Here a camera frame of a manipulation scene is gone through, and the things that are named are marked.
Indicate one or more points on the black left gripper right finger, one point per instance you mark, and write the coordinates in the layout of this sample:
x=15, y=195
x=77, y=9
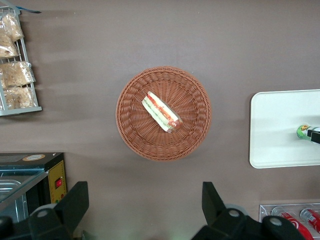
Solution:
x=212, y=207

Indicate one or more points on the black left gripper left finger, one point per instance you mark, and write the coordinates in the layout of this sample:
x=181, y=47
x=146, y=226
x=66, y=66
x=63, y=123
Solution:
x=72, y=205

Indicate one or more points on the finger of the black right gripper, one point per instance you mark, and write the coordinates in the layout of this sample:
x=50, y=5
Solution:
x=315, y=130
x=316, y=138

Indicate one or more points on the green lid yogurt cup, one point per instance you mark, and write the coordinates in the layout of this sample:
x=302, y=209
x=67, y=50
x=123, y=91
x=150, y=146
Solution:
x=302, y=131

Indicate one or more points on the cream plastic tray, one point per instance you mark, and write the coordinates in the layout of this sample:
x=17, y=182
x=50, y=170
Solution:
x=275, y=130

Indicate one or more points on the tray of snacks right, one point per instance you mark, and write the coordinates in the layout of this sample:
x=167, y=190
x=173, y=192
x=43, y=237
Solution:
x=23, y=50

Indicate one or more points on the clear acrylic bottle rack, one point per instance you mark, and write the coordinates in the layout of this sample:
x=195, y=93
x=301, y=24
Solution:
x=265, y=211

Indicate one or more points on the black oven with yellow panel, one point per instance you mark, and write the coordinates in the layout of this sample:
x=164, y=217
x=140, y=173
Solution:
x=37, y=162

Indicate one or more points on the round brown wicker basket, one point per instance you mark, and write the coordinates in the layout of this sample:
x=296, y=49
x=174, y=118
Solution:
x=140, y=140

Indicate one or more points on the wrapped triangle sandwich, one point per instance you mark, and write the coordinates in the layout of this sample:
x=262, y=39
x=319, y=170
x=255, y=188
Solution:
x=161, y=111

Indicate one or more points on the clear bag of snacks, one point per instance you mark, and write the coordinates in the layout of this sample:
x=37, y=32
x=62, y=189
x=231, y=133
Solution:
x=12, y=26
x=20, y=98
x=7, y=48
x=17, y=73

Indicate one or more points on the blue tape strip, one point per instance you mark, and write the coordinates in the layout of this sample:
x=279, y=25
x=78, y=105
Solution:
x=31, y=10

